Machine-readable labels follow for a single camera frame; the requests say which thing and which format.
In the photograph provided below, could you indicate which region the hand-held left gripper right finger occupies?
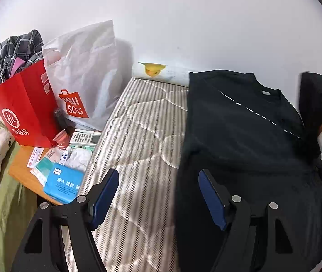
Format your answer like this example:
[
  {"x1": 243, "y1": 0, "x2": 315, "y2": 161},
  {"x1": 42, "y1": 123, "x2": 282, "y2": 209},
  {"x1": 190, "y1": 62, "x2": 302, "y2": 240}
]
[{"x1": 198, "y1": 169, "x2": 303, "y2": 272}]

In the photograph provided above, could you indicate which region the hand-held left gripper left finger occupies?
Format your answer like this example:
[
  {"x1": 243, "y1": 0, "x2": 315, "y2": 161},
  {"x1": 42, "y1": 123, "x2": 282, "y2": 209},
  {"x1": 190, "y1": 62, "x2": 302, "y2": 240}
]
[{"x1": 11, "y1": 168, "x2": 120, "y2": 272}]

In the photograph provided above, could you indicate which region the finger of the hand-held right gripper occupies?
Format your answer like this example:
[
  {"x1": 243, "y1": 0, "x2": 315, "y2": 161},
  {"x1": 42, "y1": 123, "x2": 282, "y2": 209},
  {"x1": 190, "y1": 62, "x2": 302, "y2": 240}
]
[{"x1": 300, "y1": 72, "x2": 322, "y2": 136}]

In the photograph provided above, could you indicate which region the black t-shirt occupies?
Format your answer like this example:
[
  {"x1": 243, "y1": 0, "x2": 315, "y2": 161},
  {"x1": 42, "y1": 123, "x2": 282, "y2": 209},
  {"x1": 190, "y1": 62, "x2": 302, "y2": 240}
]
[{"x1": 175, "y1": 69, "x2": 322, "y2": 272}]

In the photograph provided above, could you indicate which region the blue tissue pack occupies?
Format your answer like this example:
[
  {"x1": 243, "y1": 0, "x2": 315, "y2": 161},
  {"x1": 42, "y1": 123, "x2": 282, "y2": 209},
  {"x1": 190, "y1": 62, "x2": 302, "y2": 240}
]
[{"x1": 43, "y1": 163, "x2": 85, "y2": 204}]

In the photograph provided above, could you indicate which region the crumpled white tissue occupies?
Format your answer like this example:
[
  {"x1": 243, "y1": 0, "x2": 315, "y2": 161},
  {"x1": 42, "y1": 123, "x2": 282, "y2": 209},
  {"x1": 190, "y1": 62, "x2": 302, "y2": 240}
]
[{"x1": 65, "y1": 147, "x2": 92, "y2": 173}]

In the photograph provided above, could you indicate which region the white tube blue label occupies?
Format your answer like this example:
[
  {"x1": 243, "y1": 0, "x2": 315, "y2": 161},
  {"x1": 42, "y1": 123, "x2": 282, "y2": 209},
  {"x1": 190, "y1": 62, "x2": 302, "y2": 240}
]
[{"x1": 60, "y1": 146, "x2": 73, "y2": 165}]

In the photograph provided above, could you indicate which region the white remote control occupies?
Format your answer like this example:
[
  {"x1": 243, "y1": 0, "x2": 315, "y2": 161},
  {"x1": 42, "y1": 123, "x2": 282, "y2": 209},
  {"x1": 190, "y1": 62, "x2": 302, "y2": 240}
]
[{"x1": 70, "y1": 130, "x2": 102, "y2": 146}]

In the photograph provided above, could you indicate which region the teal flat packet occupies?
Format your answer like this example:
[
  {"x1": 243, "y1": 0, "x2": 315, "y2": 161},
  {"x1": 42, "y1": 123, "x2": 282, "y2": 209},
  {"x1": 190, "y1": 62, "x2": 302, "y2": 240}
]
[{"x1": 31, "y1": 156, "x2": 55, "y2": 187}]

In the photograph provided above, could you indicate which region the striped grey mattress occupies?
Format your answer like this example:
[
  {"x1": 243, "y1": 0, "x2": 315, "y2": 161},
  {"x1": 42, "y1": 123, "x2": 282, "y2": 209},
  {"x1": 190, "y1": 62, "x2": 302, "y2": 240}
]
[{"x1": 63, "y1": 76, "x2": 190, "y2": 272}]

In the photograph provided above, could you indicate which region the white card red print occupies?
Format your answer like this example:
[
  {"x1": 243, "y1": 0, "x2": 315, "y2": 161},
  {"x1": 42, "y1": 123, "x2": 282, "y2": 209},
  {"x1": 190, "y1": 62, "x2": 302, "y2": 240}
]
[{"x1": 30, "y1": 147, "x2": 45, "y2": 166}]

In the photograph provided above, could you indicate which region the wooden nightstand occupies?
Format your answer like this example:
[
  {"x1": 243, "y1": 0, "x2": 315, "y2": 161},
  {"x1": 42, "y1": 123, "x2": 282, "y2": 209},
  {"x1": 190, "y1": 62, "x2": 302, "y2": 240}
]
[{"x1": 8, "y1": 144, "x2": 65, "y2": 206}]

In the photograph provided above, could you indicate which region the dark small bottle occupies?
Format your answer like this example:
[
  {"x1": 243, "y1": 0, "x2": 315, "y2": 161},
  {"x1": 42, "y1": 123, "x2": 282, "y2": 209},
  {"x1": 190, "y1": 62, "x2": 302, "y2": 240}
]
[{"x1": 54, "y1": 109, "x2": 68, "y2": 131}]

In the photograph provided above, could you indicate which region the green bed sheet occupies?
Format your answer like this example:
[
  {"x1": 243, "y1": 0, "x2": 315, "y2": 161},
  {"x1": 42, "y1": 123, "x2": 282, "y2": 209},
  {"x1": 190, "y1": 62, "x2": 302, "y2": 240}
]
[{"x1": 0, "y1": 142, "x2": 38, "y2": 272}]

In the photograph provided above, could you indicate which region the red paper bag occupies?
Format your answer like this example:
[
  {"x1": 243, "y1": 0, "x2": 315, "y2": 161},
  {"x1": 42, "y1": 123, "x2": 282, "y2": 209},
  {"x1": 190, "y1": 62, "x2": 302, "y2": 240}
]
[{"x1": 0, "y1": 59, "x2": 61, "y2": 148}]

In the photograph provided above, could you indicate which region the white rolled mat duck print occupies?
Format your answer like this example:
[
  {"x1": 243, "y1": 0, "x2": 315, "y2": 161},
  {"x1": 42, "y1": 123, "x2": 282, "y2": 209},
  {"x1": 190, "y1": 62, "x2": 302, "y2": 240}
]
[{"x1": 132, "y1": 62, "x2": 190, "y2": 87}]

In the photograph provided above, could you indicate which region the white plastic shopping bag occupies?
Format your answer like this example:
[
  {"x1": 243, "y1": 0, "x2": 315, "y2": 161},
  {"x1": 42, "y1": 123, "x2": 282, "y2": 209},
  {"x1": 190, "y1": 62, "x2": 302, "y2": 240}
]
[{"x1": 42, "y1": 20, "x2": 134, "y2": 131}]

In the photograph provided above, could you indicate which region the pink cloth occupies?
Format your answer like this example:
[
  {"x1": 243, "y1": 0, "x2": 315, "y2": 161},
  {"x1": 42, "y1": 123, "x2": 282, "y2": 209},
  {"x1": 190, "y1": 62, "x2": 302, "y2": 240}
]
[{"x1": 10, "y1": 57, "x2": 27, "y2": 77}]

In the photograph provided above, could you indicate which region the grey plaid cloth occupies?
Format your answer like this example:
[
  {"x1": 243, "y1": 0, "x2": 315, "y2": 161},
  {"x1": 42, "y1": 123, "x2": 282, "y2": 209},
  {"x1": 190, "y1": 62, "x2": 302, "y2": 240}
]
[{"x1": 0, "y1": 29, "x2": 45, "y2": 86}]

